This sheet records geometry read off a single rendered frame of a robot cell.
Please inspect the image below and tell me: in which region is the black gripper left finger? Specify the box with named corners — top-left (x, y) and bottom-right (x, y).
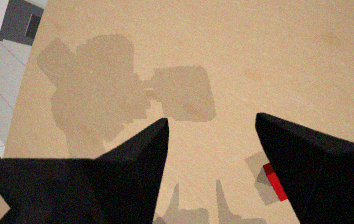
top-left (0, 118), bottom-right (169, 224)

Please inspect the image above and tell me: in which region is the red cube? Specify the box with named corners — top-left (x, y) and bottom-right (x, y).
top-left (263, 163), bottom-right (288, 201)

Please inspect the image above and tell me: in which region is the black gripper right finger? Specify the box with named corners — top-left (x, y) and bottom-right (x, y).
top-left (255, 112), bottom-right (354, 224)

